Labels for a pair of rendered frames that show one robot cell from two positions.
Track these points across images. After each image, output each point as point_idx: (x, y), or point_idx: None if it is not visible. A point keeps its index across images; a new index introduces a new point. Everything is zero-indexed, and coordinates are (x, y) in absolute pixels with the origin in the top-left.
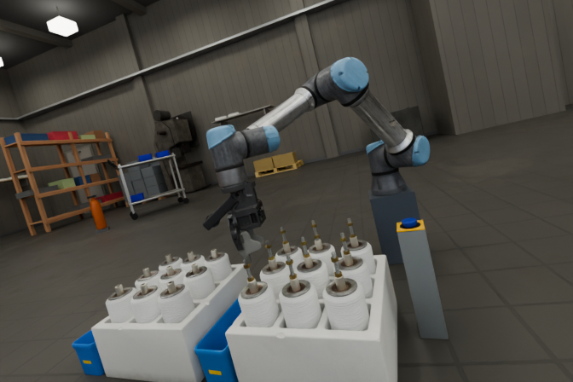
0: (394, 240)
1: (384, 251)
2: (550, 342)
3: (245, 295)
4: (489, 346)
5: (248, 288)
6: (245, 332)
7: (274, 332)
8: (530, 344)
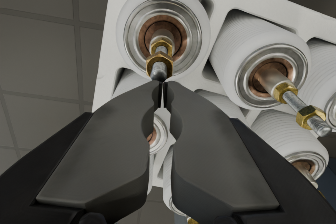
0: (332, 200)
1: (331, 176)
2: (156, 204)
3: (139, 21)
4: None
5: (177, 20)
6: None
7: (106, 61)
8: (156, 197)
